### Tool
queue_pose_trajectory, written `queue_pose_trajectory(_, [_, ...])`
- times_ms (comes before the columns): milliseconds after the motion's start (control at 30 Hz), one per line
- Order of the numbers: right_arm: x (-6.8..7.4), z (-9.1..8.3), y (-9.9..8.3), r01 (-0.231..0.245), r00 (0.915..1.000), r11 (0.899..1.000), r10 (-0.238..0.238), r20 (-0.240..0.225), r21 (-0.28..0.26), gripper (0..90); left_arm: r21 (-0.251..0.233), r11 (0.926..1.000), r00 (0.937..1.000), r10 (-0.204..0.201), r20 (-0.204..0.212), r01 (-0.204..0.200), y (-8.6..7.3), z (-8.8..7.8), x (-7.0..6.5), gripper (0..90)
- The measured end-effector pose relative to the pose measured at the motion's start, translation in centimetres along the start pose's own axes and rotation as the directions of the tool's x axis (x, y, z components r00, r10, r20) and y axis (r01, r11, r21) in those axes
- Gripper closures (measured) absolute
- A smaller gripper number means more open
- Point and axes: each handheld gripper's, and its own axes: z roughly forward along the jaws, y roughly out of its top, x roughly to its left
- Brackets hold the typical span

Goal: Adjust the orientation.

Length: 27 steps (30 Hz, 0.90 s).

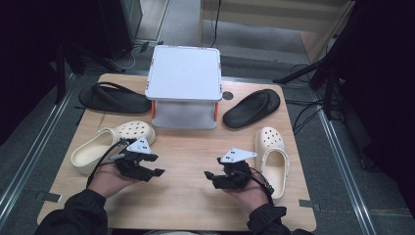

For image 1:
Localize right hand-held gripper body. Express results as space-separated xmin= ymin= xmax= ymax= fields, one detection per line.
xmin=212 ymin=147 xmax=258 ymax=191

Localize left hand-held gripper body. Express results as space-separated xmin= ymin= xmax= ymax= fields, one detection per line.
xmin=111 ymin=136 xmax=154 ymax=183

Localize cream perforated clog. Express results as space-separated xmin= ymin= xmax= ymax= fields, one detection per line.
xmin=254 ymin=126 xmax=291 ymax=201
xmin=70 ymin=120 xmax=157 ymax=175

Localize black flip-flop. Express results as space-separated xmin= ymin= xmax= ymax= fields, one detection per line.
xmin=78 ymin=81 xmax=152 ymax=115
xmin=222 ymin=88 xmax=282 ymax=129

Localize white two-tier shoe rack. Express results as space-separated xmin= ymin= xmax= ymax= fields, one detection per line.
xmin=144 ymin=44 xmax=223 ymax=130

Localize person's right hand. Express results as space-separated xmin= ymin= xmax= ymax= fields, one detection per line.
xmin=224 ymin=179 xmax=270 ymax=215

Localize person's left hand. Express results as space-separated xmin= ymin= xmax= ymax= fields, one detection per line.
xmin=87 ymin=162 xmax=142 ymax=200

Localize grey tape strip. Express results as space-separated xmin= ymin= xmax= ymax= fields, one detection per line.
xmin=35 ymin=191 xmax=63 ymax=204
xmin=299 ymin=199 xmax=322 ymax=212

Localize black metal stand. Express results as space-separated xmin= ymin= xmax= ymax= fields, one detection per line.
xmin=53 ymin=40 xmax=126 ymax=106

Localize black tripod stand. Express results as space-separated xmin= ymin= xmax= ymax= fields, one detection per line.
xmin=273 ymin=48 xmax=346 ymax=121

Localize dark cabinet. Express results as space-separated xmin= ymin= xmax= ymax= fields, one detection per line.
xmin=97 ymin=0 xmax=145 ymax=61

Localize beige wooden furniture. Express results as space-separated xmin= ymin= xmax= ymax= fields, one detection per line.
xmin=199 ymin=0 xmax=356 ymax=64

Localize left hand-held gripper black cable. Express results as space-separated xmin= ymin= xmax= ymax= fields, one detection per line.
xmin=85 ymin=138 xmax=132 ymax=189

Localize hand-held gripper black cable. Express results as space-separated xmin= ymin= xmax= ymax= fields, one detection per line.
xmin=85 ymin=138 xmax=132 ymax=189
xmin=247 ymin=166 xmax=276 ymax=207

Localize right hand-held gripper black cable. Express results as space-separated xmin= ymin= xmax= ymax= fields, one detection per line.
xmin=247 ymin=166 xmax=276 ymax=207

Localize black floor cables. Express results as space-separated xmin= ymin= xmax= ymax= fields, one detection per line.
xmin=285 ymin=63 xmax=327 ymax=136

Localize metal floor rail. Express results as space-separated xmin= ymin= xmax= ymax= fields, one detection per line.
xmin=312 ymin=94 xmax=379 ymax=235
xmin=0 ymin=72 xmax=79 ymax=226

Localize white floor cable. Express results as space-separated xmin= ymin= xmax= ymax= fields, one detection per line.
xmin=110 ymin=44 xmax=137 ymax=71

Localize hanging black cable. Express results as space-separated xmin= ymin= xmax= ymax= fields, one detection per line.
xmin=209 ymin=0 xmax=223 ymax=49

